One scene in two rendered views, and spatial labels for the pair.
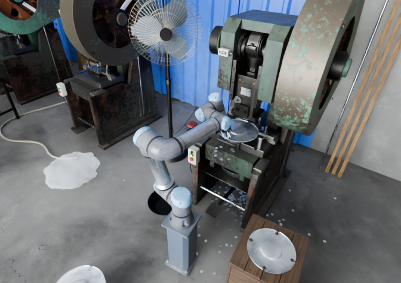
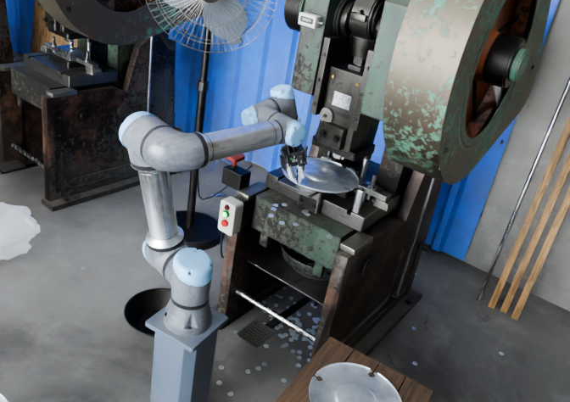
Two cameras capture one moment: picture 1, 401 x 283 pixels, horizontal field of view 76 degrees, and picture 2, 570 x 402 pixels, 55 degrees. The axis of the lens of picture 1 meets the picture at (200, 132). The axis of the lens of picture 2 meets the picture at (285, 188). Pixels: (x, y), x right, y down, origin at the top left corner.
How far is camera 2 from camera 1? 0.39 m
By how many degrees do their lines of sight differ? 9
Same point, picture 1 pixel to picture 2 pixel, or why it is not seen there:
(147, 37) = not seen: outside the picture
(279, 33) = not seen: outside the picture
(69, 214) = not seen: outside the picture
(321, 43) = not seen: outside the picture
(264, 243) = (343, 387)
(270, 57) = (388, 34)
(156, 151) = (159, 147)
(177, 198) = (185, 265)
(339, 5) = not seen: outside the picture
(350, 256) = not seen: outside the picture
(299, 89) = (427, 71)
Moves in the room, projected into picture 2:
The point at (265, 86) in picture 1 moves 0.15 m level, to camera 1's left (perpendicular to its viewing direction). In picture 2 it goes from (377, 88) to (332, 80)
